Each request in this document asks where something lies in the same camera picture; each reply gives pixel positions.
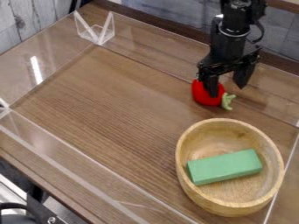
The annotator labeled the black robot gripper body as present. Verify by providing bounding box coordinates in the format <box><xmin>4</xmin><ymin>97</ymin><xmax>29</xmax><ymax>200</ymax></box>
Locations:
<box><xmin>197</xmin><ymin>32</ymin><xmax>261</xmax><ymax>80</ymax></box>

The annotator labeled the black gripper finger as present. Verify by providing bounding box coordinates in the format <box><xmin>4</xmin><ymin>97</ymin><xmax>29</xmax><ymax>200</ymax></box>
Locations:
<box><xmin>232</xmin><ymin>63</ymin><xmax>256</xmax><ymax>88</ymax></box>
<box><xmin>203</xmin><ymin>74</ymin><xmax>219</xmax><ymax>98</ymax></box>

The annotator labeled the red knitted strawberry toy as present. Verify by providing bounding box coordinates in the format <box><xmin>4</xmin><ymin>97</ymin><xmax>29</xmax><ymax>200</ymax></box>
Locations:
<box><xmin>191</xmin><ymin>80</ymin><xmax>236</xmax><ymax>110</ymax></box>

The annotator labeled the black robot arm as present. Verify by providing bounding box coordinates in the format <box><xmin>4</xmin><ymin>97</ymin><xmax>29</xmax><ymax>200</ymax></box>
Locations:
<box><xmin>197</xmin><ymin>0</ymin><xmax>267</xmax><ymax>98</ymax></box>

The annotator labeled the green rectangular block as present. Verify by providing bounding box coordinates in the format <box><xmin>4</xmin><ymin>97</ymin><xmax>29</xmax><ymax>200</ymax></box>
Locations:
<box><xmin>185</xmin><ymin>149</ymin><xmax>263</xmax><ymax>186</ymax></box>

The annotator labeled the wooden bowl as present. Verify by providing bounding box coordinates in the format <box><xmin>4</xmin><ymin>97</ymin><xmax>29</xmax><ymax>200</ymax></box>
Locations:
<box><xmin>175</xmin><ymin>118</ymin><xmax>284</xmax><ymax>217</ymax></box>

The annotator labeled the clear acrylic tray enclosure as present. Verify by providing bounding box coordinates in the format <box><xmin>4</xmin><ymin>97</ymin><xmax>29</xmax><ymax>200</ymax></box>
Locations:
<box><xmin>0</xmin><ymin>7</ymin><xmax>299</xmax><ymax>224</ymax></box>

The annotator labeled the black metal bracket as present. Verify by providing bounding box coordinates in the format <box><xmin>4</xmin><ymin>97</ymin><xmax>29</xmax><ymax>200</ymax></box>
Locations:
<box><xmin>26</xmin><ymin>195</ymin><xmax>68</xmax><ymax>224</ymax></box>

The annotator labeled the black cable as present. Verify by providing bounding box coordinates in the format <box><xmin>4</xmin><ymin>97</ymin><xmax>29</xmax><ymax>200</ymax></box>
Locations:
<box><xmin>0</xmin><ymin>201</ymin><xmax>38</xmax><ymax>224</ymax></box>

